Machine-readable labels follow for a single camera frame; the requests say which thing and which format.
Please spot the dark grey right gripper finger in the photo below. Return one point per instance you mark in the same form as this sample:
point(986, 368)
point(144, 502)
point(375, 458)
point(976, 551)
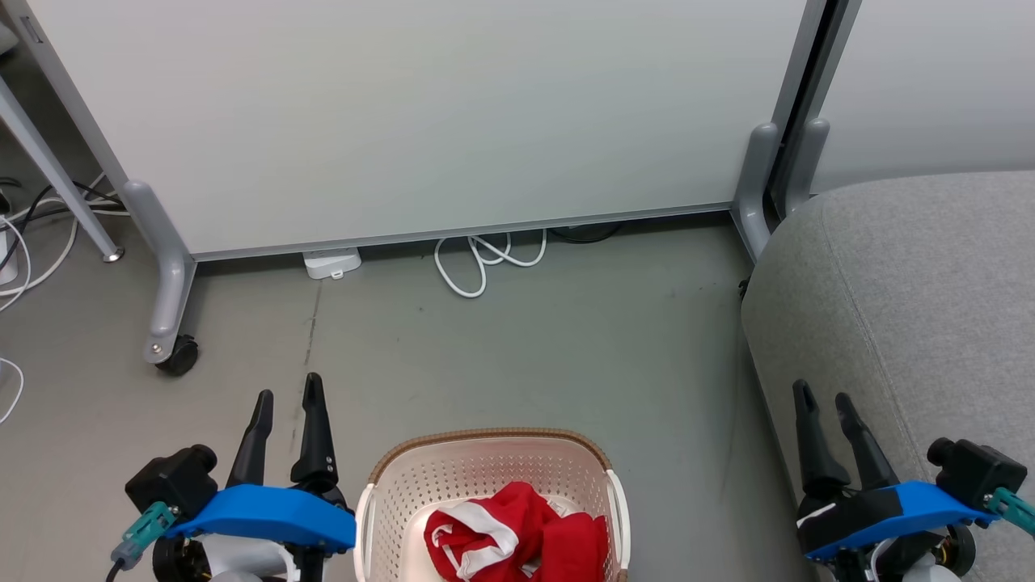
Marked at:
point(869, 461)
point(815, 453)

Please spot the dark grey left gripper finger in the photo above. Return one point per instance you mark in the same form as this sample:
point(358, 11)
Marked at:
point(315, 444)
point(252, 453)

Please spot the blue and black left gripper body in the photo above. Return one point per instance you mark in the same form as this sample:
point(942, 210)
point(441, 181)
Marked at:
point(267, 513)

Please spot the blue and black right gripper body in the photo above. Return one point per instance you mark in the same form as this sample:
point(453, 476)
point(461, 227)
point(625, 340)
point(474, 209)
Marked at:
point(914, 503)

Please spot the red garment white trim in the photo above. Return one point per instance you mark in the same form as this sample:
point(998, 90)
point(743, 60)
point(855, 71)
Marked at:
point(578, 550)
point(521, 505)

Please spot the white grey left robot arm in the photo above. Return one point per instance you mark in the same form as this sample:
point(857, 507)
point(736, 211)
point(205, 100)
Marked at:
point(242, 563)

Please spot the grey fabric sofa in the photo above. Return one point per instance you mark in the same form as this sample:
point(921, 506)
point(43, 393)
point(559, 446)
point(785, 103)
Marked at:
point(930, 283)

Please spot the black caster wheel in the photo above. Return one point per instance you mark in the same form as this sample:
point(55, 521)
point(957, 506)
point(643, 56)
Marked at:
point(179, 356)

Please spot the white perforated laundry basket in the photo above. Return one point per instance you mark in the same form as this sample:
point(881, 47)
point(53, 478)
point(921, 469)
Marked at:
point(485, 469)

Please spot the small white power adapter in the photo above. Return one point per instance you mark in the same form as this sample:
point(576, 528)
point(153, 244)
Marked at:
point(331, 263)

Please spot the white power strip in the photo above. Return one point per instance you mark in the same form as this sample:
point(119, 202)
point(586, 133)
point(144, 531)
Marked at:
point(8, 259)

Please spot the grey metal table leg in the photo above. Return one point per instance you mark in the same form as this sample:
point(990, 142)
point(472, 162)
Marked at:
point(48, 166)

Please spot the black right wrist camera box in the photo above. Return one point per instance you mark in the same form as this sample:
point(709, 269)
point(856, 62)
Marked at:
point(978, 473)

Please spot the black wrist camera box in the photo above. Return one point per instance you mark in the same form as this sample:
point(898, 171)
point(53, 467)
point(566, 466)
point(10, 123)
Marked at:
point(174, 481)
point(978, 473)

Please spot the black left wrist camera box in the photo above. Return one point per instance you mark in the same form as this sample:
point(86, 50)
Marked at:
point(174, 481)

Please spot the wide white partition grey frame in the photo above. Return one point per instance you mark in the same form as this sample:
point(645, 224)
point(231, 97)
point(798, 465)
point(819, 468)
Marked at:
point(404, 121)

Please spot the narrow white partition grey frame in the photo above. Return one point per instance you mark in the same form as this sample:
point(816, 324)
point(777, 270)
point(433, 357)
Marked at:
point(930, 81)

